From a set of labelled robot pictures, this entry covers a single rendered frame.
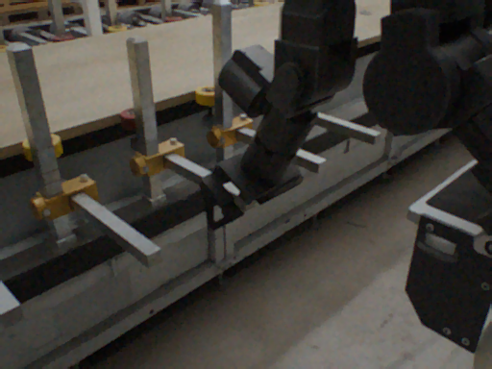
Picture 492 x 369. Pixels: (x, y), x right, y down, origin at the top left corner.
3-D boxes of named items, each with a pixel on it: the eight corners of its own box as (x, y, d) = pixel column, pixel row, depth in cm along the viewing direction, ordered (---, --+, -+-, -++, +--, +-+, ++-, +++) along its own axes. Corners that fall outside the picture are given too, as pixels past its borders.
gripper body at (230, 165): (212, 172, 61) (232, 131, 56) (264, 149, 68) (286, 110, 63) (246, 209, 59) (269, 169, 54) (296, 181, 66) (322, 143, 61)
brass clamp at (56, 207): (100, 202, 110) (97, 183, 108) (42, 226, 102) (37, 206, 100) (86, 192, 114) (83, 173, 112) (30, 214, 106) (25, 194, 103)
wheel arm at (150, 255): (163, 264, 91) (161, 246, 89) (148, 273, 89) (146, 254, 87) (55, 183, 118) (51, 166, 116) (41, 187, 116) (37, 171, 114)
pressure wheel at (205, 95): (192, 124, 146) (189, 87, 140) (213, 118, 150) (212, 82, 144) (208, 133, 140) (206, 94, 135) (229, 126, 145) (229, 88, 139)
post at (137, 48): (165, 220, 129) (147, 36, 105) (155, 226, 127) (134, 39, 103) (158, 215, 131) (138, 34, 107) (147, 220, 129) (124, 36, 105)
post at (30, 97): (77, 254, 112) (31, 43, 89) (62, 260, 110) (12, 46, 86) (69, 247, 115) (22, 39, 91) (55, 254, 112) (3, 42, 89)
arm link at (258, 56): (305, 79, 47) (356, 61, 52) (230, 8, 50) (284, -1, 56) (260, 160, 55) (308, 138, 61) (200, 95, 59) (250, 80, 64)
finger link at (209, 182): (183, 215, 65) (203, 170, 59) (220, 197, 70) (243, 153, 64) (214, 253, 63) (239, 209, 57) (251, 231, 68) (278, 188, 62)
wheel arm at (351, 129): (380, 144, 137) (381, 131, 134) (373, 148, 134) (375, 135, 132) (266, 106, 163) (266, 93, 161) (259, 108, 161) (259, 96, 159)
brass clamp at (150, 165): (186, 162, 125) (185, 145, 123) (142, 181, 117) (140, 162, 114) (172, 155, 129) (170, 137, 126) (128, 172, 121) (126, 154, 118)
